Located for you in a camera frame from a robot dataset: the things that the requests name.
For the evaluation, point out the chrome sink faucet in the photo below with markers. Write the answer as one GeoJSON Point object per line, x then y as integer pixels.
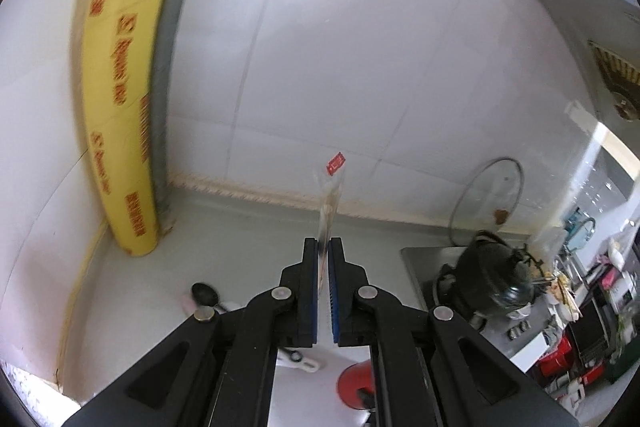
{"type": "Point", "coordinates": [582, 227]}

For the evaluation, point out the grey vertical pipe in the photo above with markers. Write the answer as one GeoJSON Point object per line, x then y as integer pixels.
{"type": "Point", "coordinates": [170, 82]}

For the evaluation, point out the white spoon with hole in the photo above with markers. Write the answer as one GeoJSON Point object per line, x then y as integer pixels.
{"type": "Point", "coordinates": [302, 362]}

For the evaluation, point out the metal stove knob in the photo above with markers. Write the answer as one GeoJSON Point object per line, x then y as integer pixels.
{"type": "Point", "coordinates": [525, 327]}
{"type": "Point", "coordinates": [514, 333]}

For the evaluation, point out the small white ceramic bowl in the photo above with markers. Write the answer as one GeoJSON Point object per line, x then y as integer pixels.
{"type": "Point", "coordinates": [517, 313]}

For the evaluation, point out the black kettle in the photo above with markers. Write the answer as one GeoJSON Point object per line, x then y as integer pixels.
{"type": "Point", "coordinates": [492, 277]}

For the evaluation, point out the red metal canister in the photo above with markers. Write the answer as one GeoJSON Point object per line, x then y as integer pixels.
{"type": "Point", "coordinates": [352, 387]}

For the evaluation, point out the sleeved wooden chopsticks pair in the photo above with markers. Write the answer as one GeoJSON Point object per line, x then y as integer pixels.
{"type": "Point", "coordinates": [330, 202]}

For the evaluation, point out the yellow cling film roll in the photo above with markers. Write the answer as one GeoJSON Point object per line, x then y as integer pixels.
{"type": "Point", "coordinates": [120, 107]}

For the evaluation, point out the stainless steel gas stove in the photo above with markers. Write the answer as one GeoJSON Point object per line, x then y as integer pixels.
{"type": "Point", "coordinates": [420, 262]}

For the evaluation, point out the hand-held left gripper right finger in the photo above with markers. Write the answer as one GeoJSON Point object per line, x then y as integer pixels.
{"type": "Point", "coordinates": [334, 297]}

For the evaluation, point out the black countertop appliance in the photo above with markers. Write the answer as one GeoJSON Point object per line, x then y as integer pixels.
{"type": "Point", "coordinates": [590, 327]}

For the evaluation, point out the red container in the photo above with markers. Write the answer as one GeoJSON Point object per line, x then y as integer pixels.
{"type": "Point", "coordinates": [555, 352]}

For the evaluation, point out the black plastic measuring spoon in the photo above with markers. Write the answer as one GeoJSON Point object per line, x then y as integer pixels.
{"type": "Point", "coordinates": [205, 293]}

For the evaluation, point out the glass pot lid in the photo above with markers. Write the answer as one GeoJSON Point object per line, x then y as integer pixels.
{"type": "Point", "coordinates": [485, 197]}

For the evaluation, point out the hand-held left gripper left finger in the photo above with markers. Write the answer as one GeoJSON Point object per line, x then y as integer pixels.
{"type": "Point", "coordinates": [314, 292]}

